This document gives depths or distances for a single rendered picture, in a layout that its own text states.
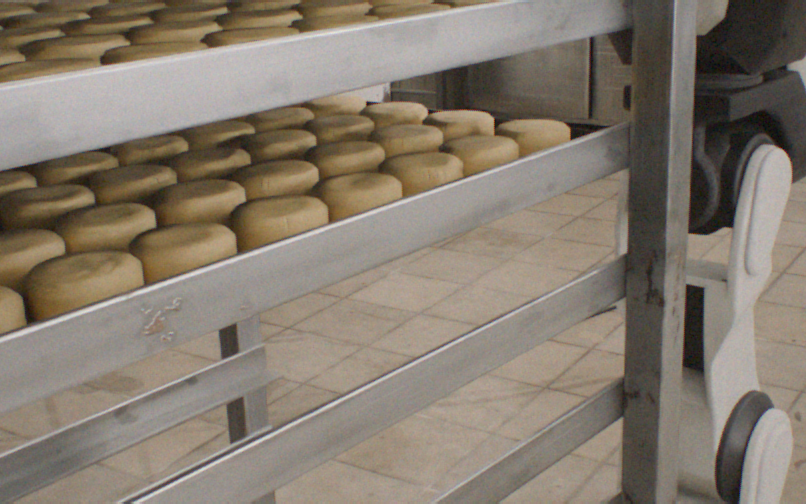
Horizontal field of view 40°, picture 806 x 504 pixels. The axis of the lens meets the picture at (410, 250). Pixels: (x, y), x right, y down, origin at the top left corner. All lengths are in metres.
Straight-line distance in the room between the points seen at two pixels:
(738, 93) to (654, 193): 0.51
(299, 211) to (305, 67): 0.09
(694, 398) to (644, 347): 0.60
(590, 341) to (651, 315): 2.58
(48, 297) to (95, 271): 0.02
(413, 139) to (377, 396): 0.20
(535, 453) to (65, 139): 0.39
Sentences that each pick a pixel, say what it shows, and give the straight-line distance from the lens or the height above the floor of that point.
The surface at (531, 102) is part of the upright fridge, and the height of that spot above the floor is 0.24.
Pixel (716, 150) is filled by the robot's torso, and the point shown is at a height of 1.02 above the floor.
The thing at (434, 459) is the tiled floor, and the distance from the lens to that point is 2.69.
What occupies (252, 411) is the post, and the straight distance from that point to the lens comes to 1.11.
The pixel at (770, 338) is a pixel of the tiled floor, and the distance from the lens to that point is 3.43.
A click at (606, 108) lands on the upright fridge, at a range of 5.48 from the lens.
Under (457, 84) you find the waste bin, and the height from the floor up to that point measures 0.20.
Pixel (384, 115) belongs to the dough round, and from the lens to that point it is 0.79.
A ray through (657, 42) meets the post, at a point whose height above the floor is 1.21.
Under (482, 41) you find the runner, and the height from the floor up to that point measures 1.23.
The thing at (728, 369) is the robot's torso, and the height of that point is 0.75.
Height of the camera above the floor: 1.31
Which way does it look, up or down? 18 degrees down
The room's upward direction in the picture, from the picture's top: 2 degrees counter-clockwise
